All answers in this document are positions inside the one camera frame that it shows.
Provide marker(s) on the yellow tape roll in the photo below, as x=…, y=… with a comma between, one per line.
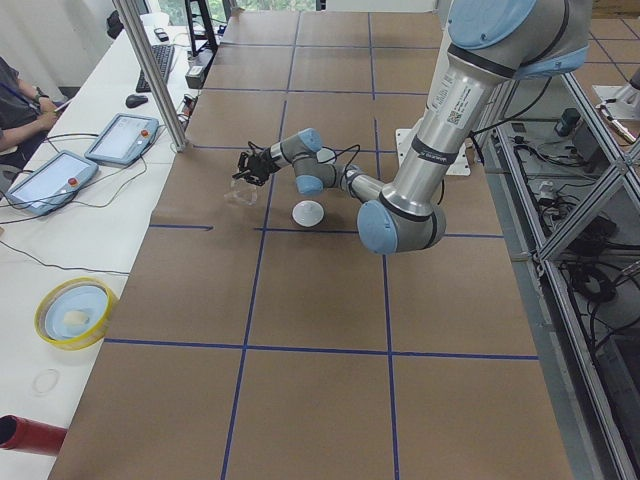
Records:
x=75, y=314

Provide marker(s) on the far blue teach pendant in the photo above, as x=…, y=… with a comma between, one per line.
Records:
x=123, y=140

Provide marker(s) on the clear plastic funnel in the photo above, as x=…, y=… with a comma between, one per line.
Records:
x=241, y=193

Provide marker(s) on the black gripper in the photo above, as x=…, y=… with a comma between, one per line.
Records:
x=261, y=165

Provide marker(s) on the black keyboard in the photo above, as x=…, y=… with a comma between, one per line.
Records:
x=163, y=56

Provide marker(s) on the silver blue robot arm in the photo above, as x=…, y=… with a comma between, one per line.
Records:
x=491, y=42

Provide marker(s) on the black computer mouse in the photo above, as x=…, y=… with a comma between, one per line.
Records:
x=135, y=100

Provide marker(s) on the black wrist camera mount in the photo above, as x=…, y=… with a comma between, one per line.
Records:
x=249, y=161

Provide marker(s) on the red cylinder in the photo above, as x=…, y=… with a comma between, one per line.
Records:
x=30, y=436

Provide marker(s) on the blue teach pendant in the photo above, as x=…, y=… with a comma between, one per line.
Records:
x=53, y=184
x=123, y=140

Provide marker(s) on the seated person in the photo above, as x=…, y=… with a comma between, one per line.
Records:
x=27, y=116

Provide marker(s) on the near blue teach pendant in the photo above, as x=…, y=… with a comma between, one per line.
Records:
x=53, y=184

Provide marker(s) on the aluminium frame post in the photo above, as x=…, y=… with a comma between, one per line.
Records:
x=142, y=48

